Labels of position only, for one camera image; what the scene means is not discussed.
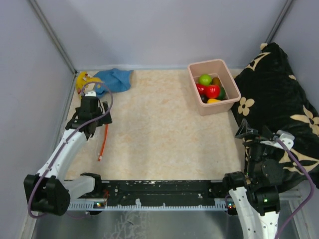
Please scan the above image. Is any yellow lemon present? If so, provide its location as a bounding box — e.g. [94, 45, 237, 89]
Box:
[206, 99, 220, 104]

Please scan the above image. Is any yellow plush toy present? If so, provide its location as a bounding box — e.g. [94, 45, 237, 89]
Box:
[75, 71, 102, 99]

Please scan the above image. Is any blue cloth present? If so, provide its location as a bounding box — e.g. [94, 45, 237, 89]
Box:
[94, 68, 133, 93]

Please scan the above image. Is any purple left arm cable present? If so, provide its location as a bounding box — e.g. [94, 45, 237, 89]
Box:
[27, 82, 114, 219]

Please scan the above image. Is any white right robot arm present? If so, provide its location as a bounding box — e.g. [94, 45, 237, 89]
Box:
[222, 119, 295, 239]

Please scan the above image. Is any red apple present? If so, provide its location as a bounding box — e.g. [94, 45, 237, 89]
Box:
[206, 85, 220, 99]

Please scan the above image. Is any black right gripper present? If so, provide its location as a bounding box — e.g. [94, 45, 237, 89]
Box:
[235, 118, 277, 178]

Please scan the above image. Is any red pepper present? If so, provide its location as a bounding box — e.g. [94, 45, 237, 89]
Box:
[196, 83, 207, 95]

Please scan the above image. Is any white slotted cable duct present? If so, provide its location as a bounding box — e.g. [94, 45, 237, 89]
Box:
[67, 199, 236, 212]

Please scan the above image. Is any black floral blanket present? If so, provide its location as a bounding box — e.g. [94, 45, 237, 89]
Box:
[231, 43, 319, 186]

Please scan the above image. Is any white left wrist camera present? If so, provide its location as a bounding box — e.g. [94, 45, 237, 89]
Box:
[84, 91, 97, 97]

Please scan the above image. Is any dark purple fruit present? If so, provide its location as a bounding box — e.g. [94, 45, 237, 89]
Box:
[200, 94, 209, 104]

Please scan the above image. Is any dark green lime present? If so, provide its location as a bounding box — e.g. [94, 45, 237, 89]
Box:
[217, 87, 226, 100]

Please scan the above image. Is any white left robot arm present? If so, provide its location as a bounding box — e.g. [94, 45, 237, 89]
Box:
[23, 93, 113, 219]

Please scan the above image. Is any pink plastic bin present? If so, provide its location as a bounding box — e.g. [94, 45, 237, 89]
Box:
[188, 59, 241, 116]

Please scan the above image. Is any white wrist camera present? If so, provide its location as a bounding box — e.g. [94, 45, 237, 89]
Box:
[84, 91, 97, 97]
[260, 130, 295, 150]

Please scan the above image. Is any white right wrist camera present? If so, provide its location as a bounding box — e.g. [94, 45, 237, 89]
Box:
[260, 130, 295, 150]

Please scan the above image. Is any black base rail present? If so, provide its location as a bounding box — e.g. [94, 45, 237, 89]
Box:
[74, 179, 246, 207]

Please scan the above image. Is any clear zip bag orange zipper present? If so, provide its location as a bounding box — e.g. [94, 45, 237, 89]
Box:
[88, 125, 109, 162]

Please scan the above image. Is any green apple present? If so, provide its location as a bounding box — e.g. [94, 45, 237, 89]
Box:
[198, 74, 212, 86]

